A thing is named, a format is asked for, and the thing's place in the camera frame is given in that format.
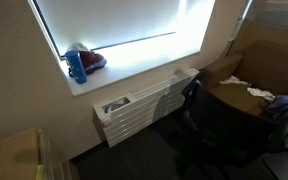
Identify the black mesh office chair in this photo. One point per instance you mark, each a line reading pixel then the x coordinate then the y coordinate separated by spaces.
pixel 227 130

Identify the white window sill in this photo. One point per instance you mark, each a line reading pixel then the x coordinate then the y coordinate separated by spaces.
pixel 117 75

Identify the dark red shoe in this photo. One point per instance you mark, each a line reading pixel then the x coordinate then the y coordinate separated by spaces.
pixel 92 60

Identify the blue drink bottle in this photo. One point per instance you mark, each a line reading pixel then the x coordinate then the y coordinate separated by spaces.
pixel 76 68

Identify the white roller window blind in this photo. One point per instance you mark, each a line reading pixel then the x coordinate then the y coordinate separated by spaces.
pixel 117 20

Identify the white cap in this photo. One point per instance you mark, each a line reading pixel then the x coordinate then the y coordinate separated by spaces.
pixel 78 46

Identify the small white cloth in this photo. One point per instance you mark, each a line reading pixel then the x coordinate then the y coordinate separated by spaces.
pixel 232 80

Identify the crumpled white cloth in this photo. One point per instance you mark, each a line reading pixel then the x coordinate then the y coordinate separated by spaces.
pixel 260 93

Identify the brown upholstered armchair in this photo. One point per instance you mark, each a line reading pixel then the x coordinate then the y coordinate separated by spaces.
pixel 270 63

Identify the yellow paper item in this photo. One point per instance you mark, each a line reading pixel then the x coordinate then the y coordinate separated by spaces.
pixel 40 172

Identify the light blue cloth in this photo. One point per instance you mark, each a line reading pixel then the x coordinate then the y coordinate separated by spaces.
pixel 285 101

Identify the light wooden cabinet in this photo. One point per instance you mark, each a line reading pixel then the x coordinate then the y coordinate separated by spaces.
pixel 10 156

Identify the white slatted wall radiator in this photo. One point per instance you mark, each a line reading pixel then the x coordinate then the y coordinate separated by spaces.
pixel 140 106

